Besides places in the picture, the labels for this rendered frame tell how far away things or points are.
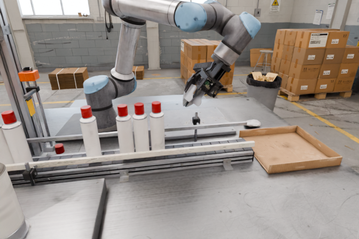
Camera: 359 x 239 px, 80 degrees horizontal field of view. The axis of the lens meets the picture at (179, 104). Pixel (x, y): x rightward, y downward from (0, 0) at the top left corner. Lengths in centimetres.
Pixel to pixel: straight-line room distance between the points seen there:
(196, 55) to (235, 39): 322
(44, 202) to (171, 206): 36
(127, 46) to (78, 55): 535
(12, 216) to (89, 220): 16
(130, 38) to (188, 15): 46
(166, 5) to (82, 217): 62
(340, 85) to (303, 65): 90
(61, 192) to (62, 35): 578
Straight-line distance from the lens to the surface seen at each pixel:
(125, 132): 76
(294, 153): 103
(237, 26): 70
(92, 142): 81
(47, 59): 663
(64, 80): 486
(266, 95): 295
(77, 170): 84
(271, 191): 82
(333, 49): 429
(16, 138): 87
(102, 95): 106
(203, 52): 393
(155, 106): 74
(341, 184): 96
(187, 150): 81
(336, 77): 453
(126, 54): 105
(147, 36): 599
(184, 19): 61
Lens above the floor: 136
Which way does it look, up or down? 22 degrees down
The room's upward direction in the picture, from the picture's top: straight up
